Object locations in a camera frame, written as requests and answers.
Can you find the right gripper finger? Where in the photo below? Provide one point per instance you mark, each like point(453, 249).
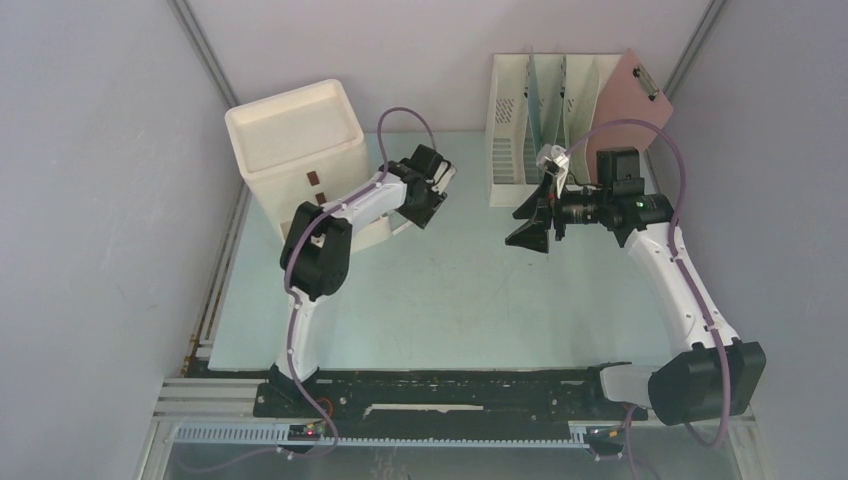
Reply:
point(533, 235)
point(537, 203)

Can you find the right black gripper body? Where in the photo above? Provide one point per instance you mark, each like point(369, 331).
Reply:
point(563, 211)

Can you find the blue clipboard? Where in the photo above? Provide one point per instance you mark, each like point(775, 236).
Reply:
point(535, 97)

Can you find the green clipboard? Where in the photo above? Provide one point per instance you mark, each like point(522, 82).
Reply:
point(582, 81)

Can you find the pink clipboard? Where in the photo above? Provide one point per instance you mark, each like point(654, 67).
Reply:
point(630, 92)

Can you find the cream three-drawer cabinet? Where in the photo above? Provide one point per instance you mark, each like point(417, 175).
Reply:
point(302, 145)

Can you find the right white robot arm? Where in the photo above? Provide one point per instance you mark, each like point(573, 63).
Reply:
point(713, 374)

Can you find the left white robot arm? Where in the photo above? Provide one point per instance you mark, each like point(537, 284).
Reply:
point(316, 256)

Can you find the cream file organizer rack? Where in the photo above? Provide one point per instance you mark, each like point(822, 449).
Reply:
point(507, 119)

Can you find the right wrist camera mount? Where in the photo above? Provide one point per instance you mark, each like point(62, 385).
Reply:
point(553, 162)

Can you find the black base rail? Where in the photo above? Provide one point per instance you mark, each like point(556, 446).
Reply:
point(443, 407)

